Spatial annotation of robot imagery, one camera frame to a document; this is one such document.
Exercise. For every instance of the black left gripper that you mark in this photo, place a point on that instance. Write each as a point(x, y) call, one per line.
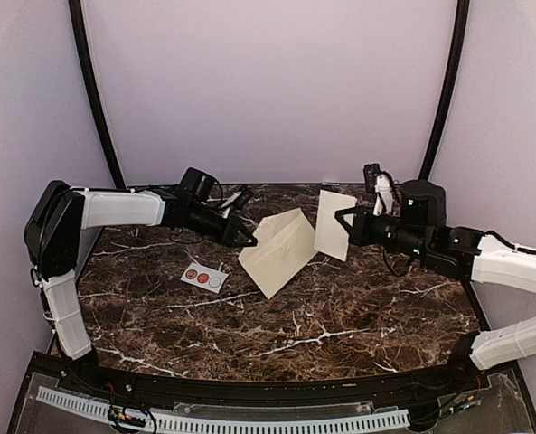
point(230, 231)

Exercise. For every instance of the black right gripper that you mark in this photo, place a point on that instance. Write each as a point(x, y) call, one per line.
point(359, 232)

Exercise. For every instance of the printed paper letter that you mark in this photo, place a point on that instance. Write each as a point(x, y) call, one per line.
point(331, 238)

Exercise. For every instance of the cream paper envelope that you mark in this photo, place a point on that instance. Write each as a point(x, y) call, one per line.
point(285, 246)

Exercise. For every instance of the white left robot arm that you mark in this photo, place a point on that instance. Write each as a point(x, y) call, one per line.
point(53, 234)

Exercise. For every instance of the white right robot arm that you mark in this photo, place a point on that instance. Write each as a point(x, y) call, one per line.
point(460, 253)

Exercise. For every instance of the white sticker sheet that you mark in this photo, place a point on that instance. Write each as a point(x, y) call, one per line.
point(203, 277)

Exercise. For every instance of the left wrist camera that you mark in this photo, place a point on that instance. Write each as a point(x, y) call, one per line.
point(238, 200)

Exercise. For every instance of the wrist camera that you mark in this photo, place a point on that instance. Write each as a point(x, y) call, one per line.
point(380, 184)
point(238, 200)

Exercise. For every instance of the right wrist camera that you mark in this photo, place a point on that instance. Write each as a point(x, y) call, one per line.
point(380, 184)

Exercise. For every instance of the black left frame post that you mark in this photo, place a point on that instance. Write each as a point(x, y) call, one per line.
point(92, 90)

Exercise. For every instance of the black frame post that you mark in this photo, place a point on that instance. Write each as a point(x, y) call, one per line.
point(448, 87)
point(92, 90)

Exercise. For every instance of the white slotted cable duct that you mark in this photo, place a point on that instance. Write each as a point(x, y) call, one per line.
point(199, 418)

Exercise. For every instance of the black front rail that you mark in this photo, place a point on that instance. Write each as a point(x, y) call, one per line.
point(424, 385)

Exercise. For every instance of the black right frame post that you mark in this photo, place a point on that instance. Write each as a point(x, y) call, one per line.
point(448, 87)

